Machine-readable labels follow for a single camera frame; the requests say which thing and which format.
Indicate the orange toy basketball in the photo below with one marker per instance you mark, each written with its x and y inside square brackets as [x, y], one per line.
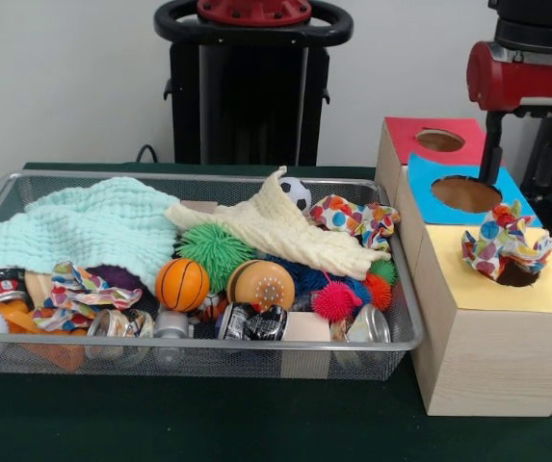
[181, 285]

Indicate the hamburger toy ball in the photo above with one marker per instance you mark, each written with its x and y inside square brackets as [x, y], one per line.
[258, 286]

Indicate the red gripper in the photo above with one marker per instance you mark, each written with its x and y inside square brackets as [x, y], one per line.
[502, 82]

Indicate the green spiky rubber ball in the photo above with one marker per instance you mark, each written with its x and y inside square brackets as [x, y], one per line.
[208, 248]

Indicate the shallow mesh bin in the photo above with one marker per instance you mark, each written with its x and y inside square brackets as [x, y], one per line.
[208, 358]

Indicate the cream waffle cloth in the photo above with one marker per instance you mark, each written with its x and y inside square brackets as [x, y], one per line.
[295, 236]

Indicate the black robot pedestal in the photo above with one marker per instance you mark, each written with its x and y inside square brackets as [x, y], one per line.
[237, 120]

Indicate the wooden box with three holes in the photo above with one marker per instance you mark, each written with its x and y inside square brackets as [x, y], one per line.
[492, 361]

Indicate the small toy soccer ball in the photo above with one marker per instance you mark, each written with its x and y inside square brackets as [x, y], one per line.
[297, 192]

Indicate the mint green waffle cloth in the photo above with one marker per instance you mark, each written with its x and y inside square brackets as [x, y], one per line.
[87, 226]

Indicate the colourful polka dot cloth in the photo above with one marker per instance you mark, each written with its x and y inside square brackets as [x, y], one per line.
[78, 293]
[492, 240]
[348, 216]

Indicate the crushed silver can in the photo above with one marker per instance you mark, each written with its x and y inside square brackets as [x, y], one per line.
[374, 327]

